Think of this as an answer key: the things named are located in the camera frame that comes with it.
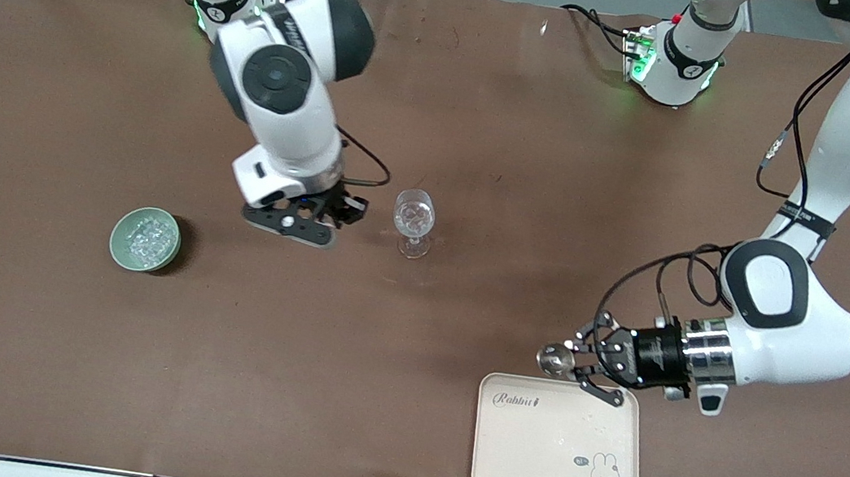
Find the green ceramic bowl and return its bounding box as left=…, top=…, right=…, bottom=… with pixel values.
left=106, top=203, right=186, bottom=277

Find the black left base cable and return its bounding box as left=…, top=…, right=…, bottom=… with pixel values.
left=555, top=2, right=640, bottom=57

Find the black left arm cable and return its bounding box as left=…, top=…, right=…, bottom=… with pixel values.
left=593, top=24, right=850, bottom=365

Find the brown table cover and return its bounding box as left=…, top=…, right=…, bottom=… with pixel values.
left=0, top=0, right=850, bottom=477

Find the clear ice cube pile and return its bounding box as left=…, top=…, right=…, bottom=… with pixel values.
left=122, top=212, right=179, bottom=270

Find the clear wine glass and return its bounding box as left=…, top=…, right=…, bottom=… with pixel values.
left=388, top=186, right=440, bottom=262

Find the steel double jigger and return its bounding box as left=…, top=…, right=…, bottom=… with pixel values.
left=534, top=340, right=581, bottom=381

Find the cream tray with rabbit print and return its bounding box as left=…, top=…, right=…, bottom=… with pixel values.
left=467, top=370, right=654, bottom=477

